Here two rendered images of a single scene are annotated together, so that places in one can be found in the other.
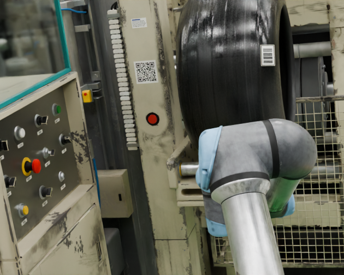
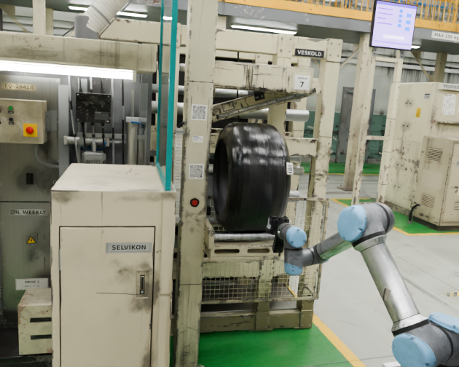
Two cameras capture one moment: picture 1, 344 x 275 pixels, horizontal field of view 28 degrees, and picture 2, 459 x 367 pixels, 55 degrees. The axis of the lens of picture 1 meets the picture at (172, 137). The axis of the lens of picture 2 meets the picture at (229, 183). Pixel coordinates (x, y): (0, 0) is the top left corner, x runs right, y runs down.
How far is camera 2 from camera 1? 1.04 m
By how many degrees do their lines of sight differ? 30
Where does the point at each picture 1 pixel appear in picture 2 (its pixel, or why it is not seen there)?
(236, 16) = (271, 143)
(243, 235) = (387, 267)
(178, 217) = (199, 269)
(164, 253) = (184, 293)
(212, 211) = (294, 258)
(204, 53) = (254, 163)
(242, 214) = (384, 255)
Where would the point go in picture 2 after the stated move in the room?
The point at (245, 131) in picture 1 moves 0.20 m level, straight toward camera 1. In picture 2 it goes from (374, 208) to (420, 225)
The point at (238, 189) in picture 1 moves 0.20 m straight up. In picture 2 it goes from (379, 240) to (387, 179)
